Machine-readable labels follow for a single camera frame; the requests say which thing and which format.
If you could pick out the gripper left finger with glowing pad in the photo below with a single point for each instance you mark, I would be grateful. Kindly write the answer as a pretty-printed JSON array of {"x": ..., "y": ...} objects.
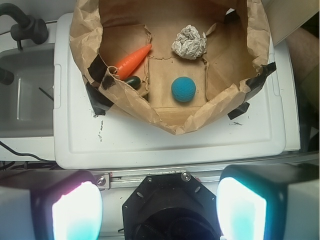
[{"x": 50, "y": 205}]

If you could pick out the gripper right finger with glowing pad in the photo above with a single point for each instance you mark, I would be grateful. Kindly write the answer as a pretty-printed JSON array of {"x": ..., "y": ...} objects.
[{"x": 269, "y": 202}]

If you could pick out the white paper ball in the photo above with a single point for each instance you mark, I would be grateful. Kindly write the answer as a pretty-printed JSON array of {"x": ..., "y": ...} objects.
[{"x": 189, "y": 44}]

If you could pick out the white plastic bin lid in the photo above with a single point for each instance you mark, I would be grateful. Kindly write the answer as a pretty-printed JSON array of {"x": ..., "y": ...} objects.
[{"x": 118, "y": 140}]

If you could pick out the grey sink basin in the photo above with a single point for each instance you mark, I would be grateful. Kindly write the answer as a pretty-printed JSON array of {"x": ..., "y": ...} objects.
[{"x": 26, "y": 105}]

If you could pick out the black tape strip left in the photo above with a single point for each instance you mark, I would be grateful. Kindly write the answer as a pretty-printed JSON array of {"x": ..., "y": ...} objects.
[{"x": 100, "y": 104}]

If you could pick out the black tape strip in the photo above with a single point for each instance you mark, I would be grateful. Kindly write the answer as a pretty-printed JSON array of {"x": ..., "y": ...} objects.
[
  {"x": 100, "y": 104},
  {"x": 255, "y": 84}
]

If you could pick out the black tape strip right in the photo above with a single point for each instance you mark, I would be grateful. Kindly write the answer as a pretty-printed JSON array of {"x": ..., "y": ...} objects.
[{"x": 255, "y": 84}]

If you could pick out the blue foam ball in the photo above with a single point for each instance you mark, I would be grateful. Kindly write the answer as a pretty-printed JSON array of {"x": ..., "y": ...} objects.
[{"x": 183, "y": 89}]

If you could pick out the dark green toy vegetable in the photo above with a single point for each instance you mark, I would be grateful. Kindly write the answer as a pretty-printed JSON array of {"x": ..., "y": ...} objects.
[{"x": 133, "y": 81}]

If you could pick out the orange toy carrot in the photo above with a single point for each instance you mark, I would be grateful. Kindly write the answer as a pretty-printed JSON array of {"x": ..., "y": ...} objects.
[{"x": 129, "y": 63}]

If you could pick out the brown paper bag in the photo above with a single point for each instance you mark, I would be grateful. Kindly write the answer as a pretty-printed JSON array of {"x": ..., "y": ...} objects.
[{"x": 238, "y": 44}]

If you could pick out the black faucet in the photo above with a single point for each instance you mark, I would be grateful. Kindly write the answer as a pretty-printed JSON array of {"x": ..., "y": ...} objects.
[{"x": 26, "y": 27}]

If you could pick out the aluminium rail with screws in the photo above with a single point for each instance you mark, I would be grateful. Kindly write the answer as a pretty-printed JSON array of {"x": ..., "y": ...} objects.
[{"x": 126, "y": 179}]

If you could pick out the black octagonal mount plate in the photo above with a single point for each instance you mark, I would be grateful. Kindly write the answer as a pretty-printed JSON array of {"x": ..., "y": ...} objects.
[{"x": 173, "y": 206}]

